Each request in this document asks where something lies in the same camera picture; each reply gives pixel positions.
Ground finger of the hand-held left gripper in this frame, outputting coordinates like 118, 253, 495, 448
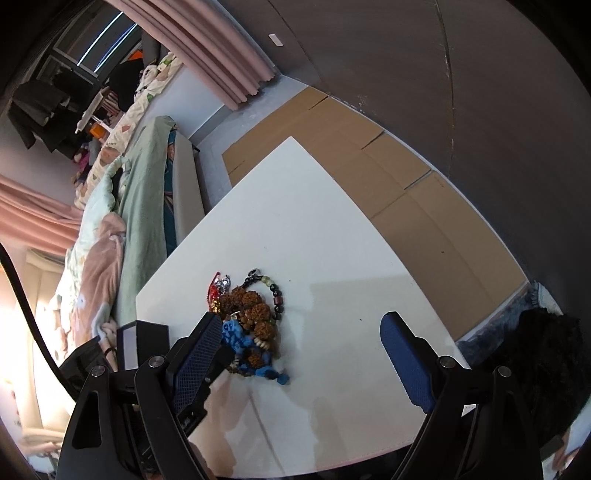
178, 345, 237, 437

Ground white folding rack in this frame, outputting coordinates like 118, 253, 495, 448
75, 87, 117, 136

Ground beige bed base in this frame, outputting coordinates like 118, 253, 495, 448
171, 136, 207, 234

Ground flat cardboard sheet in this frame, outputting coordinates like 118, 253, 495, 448
222, 85, 432, 217
369, 171, 529, 342

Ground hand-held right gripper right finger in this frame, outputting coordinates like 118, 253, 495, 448
379, 311, 543, 480

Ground pale green floral quilt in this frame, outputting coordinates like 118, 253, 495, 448
54, 154, 127, 324

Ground pink window curtain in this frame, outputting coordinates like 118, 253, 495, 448
0, 173, 87, 258
105, 0, 279, 112

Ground black bead bracelet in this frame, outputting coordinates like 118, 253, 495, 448
242, 269, 284, 324

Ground cream patterned quilt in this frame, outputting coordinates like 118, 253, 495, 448
73, 51, 179, 208

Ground grey rug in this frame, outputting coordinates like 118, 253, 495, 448
456, 279, 565, 361

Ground white air conditioner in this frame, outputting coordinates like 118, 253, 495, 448
25, 248, 66, 269

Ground black jewelry box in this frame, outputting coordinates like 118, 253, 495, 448
115, 322, 168, 372

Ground hanging dark clothes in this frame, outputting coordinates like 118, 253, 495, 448
7, 68, 101, 154

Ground pink fleece blanket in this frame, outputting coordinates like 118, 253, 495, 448
69, 212, 128, 365

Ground pile of plush toys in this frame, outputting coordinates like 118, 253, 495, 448
71, 137, 101, 186

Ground red string charm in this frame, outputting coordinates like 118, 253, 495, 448
206, 272, 232, 315

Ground blue bead bracelet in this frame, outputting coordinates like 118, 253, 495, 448
221, 320, 291, 386

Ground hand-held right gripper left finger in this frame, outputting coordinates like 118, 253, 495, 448
55, 313, 223, 480

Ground black bag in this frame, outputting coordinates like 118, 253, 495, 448
108, 60, 149, 112

